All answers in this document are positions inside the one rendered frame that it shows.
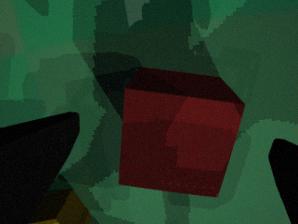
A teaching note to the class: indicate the red block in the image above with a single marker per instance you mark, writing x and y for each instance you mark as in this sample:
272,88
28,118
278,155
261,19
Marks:
178,131

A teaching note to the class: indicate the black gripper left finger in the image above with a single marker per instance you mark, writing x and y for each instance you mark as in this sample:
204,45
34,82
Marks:
31,155

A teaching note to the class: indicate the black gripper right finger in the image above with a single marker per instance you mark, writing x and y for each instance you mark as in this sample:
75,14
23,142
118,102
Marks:
283,157

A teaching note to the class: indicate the yellow cube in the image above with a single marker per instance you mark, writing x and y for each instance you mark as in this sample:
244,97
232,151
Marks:
62,207

